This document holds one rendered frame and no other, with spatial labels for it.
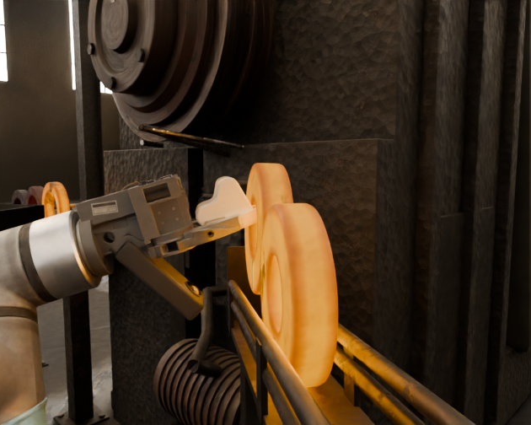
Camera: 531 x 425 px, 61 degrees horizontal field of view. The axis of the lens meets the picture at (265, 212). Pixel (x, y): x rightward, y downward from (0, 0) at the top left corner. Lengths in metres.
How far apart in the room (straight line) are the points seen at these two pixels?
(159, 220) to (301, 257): 0.22
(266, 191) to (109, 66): 0.65
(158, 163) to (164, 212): 0.70
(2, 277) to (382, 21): 0.66
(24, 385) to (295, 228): 0.30
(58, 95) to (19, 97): 0.83
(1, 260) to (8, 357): 0.10
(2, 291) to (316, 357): 0.32
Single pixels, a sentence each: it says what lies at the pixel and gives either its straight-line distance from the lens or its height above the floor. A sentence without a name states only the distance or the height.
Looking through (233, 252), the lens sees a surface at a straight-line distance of 0.61.
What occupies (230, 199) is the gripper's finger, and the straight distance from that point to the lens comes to 0.50.
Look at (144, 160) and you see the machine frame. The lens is 1.25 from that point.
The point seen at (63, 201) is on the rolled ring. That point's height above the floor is 0.71.
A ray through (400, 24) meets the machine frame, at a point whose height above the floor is 1.06.
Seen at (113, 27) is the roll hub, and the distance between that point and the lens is 1.00.
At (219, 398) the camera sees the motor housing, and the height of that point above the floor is 0.51.
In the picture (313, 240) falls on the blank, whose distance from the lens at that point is 0.33.
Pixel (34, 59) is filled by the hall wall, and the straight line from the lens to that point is 11.66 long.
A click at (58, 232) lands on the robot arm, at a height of 0.76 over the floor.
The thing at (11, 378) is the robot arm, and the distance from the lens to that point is 0.48.
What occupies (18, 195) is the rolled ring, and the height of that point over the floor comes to 0.71.
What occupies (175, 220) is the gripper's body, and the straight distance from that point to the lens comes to 0.50.
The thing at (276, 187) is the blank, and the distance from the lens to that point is 0.47.
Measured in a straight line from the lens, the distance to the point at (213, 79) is 0.86.
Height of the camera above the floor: 0.83
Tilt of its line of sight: 6 degrees down
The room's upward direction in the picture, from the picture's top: straight up
